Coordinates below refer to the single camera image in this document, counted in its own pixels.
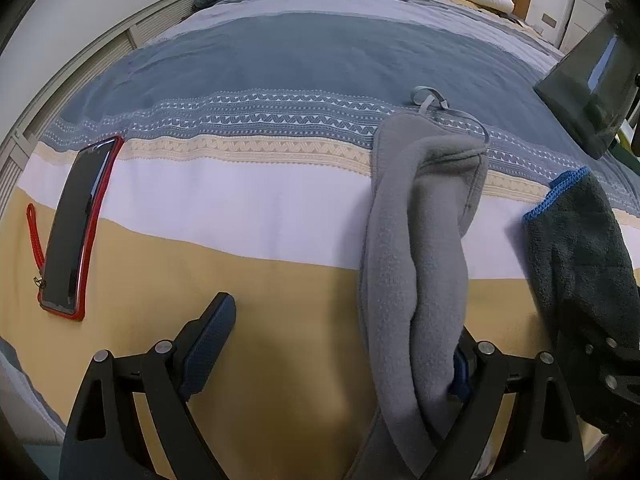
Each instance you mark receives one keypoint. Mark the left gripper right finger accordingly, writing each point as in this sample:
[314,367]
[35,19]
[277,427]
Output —
[542,439]

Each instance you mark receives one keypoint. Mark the dark teal fluffy towel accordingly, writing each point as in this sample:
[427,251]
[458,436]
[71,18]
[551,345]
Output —
[578,264]

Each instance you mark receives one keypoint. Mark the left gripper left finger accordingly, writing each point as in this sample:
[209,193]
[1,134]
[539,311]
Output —
[104,439]

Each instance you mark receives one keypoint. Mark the white wardrobe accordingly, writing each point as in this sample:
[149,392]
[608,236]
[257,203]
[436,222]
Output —
[585,16]

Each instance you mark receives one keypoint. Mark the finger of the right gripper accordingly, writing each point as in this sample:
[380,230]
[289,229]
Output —
[603,380]

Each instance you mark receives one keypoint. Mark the grey fleece cloth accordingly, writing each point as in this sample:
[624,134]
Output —
[413,285]

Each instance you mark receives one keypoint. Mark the red case smartphone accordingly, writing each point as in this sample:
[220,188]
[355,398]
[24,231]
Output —
[63,263]

